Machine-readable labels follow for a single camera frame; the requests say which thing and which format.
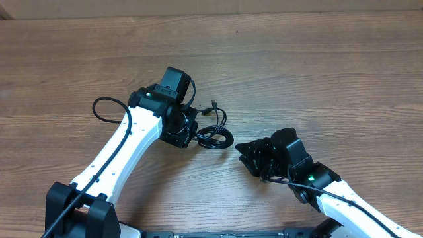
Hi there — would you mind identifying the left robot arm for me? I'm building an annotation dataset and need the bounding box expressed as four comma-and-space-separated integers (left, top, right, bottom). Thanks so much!
43, 67, 198, 238

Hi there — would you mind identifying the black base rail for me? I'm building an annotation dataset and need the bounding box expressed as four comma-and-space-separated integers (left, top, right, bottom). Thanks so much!
141, 227, 319, 238

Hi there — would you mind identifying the black usb cable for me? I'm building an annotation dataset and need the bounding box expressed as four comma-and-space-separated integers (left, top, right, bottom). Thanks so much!
193, 99, 235, 149

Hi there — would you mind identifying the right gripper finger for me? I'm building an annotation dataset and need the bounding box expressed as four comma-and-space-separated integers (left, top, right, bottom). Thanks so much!
235, 139, 264, 159
239, 155, 260, 177

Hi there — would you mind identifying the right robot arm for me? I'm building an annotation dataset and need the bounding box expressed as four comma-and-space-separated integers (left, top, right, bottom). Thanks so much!
235, 128, 416, 238

